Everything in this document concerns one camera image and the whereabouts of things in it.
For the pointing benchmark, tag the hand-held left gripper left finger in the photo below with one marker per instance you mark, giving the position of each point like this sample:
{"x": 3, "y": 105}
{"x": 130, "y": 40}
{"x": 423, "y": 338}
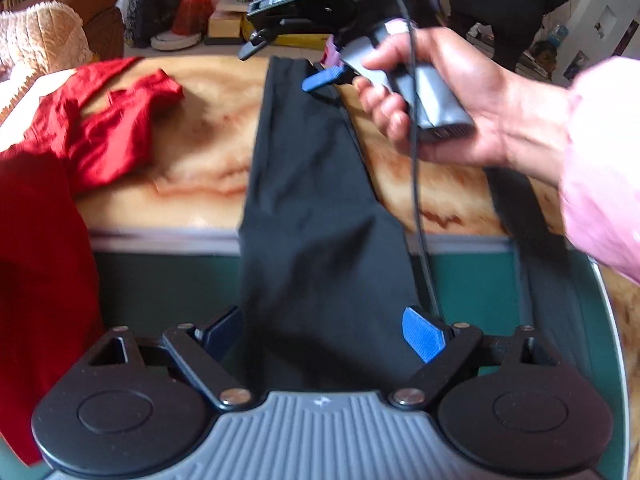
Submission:
{"x": 225, "y": 333}

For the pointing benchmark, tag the person's right forearm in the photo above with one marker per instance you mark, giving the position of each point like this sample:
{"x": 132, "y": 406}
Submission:
{"x": 605, "y": 170}

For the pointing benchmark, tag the black bag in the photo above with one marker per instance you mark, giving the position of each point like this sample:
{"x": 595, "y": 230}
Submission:
{"x": 155, "y": 10}

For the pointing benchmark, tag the white round device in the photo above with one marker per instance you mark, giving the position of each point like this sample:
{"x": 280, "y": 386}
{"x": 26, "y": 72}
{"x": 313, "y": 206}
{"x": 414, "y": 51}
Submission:
{"x": 175, "y": 41}

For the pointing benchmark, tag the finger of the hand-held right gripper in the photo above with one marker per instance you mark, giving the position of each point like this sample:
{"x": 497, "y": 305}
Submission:
{"x": 262, "y": 42}
{"x": 322, "y": 80}

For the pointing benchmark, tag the red plastic bag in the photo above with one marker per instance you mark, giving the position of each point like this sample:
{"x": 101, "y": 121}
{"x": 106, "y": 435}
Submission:
{"x": 192, "y": 10}

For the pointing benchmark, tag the red garment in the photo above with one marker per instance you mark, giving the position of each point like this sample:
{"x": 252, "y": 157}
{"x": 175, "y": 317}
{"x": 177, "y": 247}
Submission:
{"x": 40, "y": 260}

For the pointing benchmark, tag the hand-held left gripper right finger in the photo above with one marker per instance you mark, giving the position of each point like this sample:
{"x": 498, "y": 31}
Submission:
{"x": 422, "y": 336}

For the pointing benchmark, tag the black pants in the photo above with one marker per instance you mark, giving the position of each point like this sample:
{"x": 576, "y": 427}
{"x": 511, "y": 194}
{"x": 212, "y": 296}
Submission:
{"x": 310, "y": 210}

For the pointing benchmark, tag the cardboard box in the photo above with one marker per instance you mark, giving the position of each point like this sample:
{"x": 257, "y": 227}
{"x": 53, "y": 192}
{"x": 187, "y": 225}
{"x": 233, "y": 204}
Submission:
{"x": 225, "y": 25}

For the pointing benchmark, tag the person's right hand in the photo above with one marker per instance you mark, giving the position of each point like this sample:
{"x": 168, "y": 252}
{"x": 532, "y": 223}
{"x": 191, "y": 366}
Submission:
{"x": 475, "y": 90}

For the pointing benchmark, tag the tan quilted sofa cover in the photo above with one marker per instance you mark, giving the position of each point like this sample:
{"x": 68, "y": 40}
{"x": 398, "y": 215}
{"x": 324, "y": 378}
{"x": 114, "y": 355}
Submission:
{"x": 40, "y": 35}

